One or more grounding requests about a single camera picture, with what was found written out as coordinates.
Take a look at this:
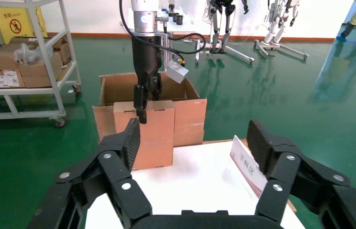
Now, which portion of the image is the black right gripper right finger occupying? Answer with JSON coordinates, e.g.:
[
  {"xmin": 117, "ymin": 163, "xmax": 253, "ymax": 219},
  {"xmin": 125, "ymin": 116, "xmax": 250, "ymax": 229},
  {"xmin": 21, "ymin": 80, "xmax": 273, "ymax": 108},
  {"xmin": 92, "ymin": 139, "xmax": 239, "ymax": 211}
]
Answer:
[{"xmin": 246, "ymin": 119, "xmax": 356, "ymax": 229}]

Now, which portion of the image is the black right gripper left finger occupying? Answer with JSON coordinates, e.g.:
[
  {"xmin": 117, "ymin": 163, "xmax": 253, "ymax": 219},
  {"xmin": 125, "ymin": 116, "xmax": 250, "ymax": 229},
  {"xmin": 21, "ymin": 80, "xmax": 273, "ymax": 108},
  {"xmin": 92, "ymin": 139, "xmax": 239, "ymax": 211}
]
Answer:
[{"xmin": 28, "ymin": 117, "xmax": 153, "ymax": 229}]

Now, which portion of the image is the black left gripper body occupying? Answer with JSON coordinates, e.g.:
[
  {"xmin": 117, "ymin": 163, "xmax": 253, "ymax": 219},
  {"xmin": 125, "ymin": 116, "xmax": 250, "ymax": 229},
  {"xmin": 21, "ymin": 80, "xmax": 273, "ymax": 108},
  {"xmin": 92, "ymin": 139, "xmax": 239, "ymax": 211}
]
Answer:
[{"xmin": 132, "ymin": 35, "xmax": 163, "ymax": 87}]

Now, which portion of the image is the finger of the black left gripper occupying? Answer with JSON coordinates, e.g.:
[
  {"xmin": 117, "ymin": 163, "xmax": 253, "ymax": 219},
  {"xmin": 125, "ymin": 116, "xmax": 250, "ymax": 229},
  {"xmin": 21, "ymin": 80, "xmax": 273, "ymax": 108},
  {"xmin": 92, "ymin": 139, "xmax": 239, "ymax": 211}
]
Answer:
[
  {"xmin": 133, "ymin": 84, "xmax": 149, "ymax": 125},
  {"xmin": 148, "ymin": 73, "xmax": 163, "ymax": 101}
]

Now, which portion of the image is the small brown cardboard box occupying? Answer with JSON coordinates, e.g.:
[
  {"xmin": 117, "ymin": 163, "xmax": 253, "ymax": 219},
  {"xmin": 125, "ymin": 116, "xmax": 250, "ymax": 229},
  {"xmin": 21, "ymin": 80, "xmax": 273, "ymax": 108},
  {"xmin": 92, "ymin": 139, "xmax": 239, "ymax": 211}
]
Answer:
[{"xmin": 113, "ymin": 100, "xmax": 176, "ymax": 171}]

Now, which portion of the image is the large brown cardboard box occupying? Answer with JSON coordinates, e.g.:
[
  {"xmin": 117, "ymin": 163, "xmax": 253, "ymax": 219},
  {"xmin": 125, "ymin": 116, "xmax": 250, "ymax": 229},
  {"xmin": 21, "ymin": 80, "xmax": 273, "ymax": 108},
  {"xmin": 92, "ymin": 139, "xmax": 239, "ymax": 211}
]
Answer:
[{"xmin": 92, "ymin": 72, "xmax": 207, "ymax": 147}]

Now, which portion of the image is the cardboard box with white label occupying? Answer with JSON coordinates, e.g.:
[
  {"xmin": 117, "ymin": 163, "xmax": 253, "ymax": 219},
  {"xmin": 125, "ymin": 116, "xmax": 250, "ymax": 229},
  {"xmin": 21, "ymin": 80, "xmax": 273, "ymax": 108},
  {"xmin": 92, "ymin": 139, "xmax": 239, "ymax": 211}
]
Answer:
[{"xmin": 0, "ymin": 65, "xmax": 26, "ymax": 89}]

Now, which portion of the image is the open cardboard box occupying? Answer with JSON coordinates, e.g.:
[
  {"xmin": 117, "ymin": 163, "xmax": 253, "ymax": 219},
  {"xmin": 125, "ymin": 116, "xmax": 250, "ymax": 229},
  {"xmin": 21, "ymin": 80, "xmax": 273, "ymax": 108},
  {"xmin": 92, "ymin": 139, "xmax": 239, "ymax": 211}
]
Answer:
[{"xmin": 0, "ymin": 43, "xmax": 64, "ymax": 78}]

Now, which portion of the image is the white sign with red text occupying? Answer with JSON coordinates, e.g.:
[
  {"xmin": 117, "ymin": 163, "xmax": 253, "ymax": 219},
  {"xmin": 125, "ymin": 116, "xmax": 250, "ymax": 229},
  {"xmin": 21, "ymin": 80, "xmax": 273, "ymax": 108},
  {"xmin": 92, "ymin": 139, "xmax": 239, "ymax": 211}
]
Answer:
[{"xmin": 229, "ymin": 135, "xmax": 268, "ymax": 200}]

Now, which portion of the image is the white metal robot stand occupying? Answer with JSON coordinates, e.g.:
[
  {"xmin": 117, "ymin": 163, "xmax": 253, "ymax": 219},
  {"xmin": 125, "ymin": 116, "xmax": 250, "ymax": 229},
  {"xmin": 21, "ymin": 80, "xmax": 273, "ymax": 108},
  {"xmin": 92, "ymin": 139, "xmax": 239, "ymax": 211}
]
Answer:
[
  {"xmin": 255, "ymin": 39, "xmax": 309, "ymax": 61},
  {"xmin": 195, "ymin": 39, "xmax": 255, "ymax": 64}
]

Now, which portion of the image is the clear plastic bag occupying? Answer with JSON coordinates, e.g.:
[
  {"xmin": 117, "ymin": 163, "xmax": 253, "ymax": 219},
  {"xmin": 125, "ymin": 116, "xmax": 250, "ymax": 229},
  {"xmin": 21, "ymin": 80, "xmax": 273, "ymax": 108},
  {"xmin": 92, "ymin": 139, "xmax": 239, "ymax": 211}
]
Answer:
[{"xmin": 13, "ymin": 42, "xmax": 54, "ymax": 65}]

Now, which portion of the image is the white wheeled shelf cart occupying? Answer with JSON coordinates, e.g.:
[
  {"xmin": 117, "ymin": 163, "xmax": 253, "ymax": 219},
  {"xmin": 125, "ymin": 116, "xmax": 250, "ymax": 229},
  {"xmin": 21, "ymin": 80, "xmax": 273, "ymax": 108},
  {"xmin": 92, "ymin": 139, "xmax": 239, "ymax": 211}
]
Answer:
[{"xmin": 0, "ymin": 0, "xmax": 82, "ymax": 129}]

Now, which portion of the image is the yellow warning sign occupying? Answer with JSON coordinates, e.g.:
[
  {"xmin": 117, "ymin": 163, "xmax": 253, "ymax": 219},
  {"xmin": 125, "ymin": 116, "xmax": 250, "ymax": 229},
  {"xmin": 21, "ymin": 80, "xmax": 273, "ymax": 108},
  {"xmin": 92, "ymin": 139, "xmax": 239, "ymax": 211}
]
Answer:
[{"xmin": 0, "ymin": 7, "xmax": 48, "ymax": 45}]

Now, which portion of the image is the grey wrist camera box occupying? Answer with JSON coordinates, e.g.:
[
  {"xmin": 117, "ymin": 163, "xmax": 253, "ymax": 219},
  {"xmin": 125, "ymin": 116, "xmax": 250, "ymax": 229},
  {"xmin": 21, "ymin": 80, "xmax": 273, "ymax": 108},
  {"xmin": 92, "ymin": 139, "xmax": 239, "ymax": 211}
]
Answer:
[{"xmin": 160, "ymin": 31, "xmax": 190, "ymax": 84}]

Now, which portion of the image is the black arm cable yellow tag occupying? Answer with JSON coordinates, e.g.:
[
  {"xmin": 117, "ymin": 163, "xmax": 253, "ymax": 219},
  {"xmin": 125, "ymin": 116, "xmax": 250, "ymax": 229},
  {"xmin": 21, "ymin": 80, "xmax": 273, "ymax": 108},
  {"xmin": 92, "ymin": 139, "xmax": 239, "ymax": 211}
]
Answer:
[{"xmin": 119, "ymin": 0, "xmax": 207, "ymax": 67}]

